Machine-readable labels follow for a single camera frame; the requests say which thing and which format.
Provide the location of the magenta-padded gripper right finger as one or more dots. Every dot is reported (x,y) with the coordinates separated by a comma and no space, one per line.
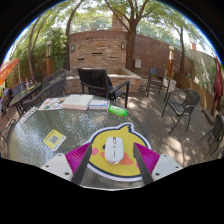
(165,165)

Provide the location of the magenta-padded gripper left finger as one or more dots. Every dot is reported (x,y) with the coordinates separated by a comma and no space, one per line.
(60,165)

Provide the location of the white computer mouse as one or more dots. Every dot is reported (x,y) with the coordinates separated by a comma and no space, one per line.
(114,150)

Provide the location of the yellow duck-shaped mouse pad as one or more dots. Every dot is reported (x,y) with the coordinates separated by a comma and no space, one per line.
(116,131)

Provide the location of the yellow square card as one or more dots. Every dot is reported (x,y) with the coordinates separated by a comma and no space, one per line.
(54,140)

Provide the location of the black metal mesh chair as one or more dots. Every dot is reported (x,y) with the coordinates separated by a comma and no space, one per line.
(216,130)
(8,131)
(191,98)

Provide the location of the colourful printed leaflet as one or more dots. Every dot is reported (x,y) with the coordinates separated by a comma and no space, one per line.
(51,104)

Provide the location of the white open book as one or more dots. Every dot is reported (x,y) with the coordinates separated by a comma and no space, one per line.
(77,101)

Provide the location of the small white and blue booklet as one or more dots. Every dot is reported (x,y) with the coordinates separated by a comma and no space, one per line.
(99,104)

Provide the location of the small green packet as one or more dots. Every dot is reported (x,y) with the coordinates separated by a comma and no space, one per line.
(117,110)

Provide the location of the dark wicker armchair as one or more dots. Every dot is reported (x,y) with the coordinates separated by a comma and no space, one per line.
(55,76)
(46,93)

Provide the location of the dark round patio table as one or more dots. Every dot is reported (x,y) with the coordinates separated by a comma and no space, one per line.
(23,95)

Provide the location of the white standing sign board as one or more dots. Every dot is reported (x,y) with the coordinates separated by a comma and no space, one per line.
(171,85)

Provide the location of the blue patio chair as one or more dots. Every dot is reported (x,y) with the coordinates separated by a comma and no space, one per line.
(18,88)

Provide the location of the person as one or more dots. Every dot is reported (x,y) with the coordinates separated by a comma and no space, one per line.
(4,96)

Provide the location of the black slatted wooden armchair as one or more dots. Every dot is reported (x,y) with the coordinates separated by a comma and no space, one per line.
(95,80)

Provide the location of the black metal slatted chair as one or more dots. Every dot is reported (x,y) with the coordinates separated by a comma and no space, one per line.
(156,71)

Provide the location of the dark red closed umbrella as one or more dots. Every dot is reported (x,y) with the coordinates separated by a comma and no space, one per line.
(218,83)

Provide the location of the orange canopy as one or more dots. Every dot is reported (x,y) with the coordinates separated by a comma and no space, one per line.
(7,68)

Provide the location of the large dark-trunked tree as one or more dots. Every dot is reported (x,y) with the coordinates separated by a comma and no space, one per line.
(130,46)

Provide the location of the wooden lamp post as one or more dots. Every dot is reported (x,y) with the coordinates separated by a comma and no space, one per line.
(170,63)
(49,60)

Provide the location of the grey wall utility box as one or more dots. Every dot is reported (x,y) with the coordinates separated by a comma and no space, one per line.
(138,63)

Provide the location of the black wall lantern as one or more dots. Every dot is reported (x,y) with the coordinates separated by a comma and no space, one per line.
(122,46)
(72,48)

